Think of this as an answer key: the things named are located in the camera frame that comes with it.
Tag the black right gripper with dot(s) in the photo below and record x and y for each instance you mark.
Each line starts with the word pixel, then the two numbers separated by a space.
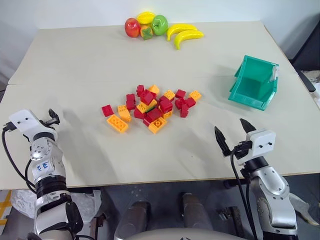
pixel 243 149

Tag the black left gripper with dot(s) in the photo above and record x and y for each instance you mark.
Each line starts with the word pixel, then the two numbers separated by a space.
pixel 47 123

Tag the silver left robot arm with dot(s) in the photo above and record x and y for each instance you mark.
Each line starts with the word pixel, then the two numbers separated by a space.
pixel 47 172

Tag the green plastic bin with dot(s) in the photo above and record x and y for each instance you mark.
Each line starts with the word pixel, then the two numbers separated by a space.
pixel 252 85

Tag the red building block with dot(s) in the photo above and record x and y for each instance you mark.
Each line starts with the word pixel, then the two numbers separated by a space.
pixel 140 90
pixel 165 103
pixel 148 97
pixel 147 122
pixel 107 110
pixel 180 93
pixel 190 102
pixel 139 114
pixel 180 103
pixel 130 101
pixel 154 115
pixel 184 111

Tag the yellow toy brick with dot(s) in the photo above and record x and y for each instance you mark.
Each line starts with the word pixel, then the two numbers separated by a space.
pixel 117 123

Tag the dark rounded robot leg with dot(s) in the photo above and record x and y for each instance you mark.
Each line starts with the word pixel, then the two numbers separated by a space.
pixel 135 217
pixel 196 211

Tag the green toy brick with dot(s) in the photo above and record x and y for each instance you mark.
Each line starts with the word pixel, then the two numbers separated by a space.
pixel 150 109

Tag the white plastic bag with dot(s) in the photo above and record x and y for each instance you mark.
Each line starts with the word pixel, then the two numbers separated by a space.
pixel 22 202

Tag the yellow toy banana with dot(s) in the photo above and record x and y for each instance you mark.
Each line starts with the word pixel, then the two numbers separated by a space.
pixel 180 28
pixel 187 37

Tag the dark office chair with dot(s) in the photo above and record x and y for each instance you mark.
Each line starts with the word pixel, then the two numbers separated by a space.
pixel 303 50

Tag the light grey robot torso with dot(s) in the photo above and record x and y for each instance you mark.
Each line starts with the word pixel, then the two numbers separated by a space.
pixel 175 233

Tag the red toy apple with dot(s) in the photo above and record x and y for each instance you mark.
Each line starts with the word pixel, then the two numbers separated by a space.
pixel 132 27

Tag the orange toy persimmon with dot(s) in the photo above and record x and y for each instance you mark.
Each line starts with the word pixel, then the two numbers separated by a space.
pixel 146 32

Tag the green toy apple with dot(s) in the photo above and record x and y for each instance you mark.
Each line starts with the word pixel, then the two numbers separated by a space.
pixel 160 25

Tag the yellow toy lemon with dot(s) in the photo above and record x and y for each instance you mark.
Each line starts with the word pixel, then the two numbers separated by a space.
pixel 145 18

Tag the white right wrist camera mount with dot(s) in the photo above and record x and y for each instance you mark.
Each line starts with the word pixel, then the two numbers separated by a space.
pixel 262 143

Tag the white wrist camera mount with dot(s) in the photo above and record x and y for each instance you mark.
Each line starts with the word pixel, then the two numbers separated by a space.
pixel 23 122
pixel 262 143

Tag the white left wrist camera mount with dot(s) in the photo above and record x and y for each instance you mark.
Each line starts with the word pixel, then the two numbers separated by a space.
pixel 23 122

